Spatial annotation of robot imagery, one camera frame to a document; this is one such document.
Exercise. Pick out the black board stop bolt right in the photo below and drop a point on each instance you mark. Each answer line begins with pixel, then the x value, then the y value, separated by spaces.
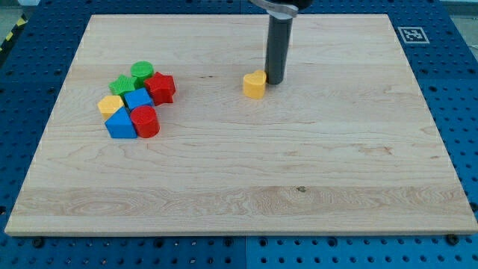
pixel 452 239

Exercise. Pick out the black board stop bolt left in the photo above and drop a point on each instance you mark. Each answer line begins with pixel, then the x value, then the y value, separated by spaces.
pixel 37 243

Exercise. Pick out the green cylinder block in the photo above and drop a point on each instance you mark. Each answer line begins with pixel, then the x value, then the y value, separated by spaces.
pixel 141 70

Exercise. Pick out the light wooden board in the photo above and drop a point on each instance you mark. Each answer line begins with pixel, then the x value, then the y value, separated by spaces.
pixel 345 145

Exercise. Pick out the blue cube block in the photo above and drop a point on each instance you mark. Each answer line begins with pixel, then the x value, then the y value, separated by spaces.
pixel 137 98

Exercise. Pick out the green star block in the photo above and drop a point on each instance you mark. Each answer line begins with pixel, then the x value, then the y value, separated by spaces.
pixel 123 85

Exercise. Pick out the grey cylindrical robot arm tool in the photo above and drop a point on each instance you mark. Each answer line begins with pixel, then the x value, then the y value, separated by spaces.
pixel 281 16

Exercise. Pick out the yellow black hazard tape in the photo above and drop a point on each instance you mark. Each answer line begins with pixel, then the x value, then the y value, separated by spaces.
pixel 13 34

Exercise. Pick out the white fiducial marker tag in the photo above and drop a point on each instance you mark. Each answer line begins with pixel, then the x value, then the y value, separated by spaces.
pixel 413 35

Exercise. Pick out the red cylinder block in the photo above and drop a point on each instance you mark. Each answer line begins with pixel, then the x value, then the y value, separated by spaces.
pixel 145 121

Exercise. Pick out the blue triangle block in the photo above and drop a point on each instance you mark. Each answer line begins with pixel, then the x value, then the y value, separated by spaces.
pixel 119 125

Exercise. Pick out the yellow heart block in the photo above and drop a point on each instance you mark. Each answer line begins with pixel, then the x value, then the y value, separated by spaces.
pixel 254 84

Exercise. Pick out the yellow hexagon block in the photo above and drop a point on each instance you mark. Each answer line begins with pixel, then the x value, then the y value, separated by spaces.
pixel 109 105

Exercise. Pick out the red star block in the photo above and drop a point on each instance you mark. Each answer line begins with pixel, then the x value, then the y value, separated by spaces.
pixel 161 88

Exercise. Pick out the black board stop bolt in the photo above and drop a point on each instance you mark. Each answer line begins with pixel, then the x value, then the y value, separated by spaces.
pixel 452 239
pixel 37 243

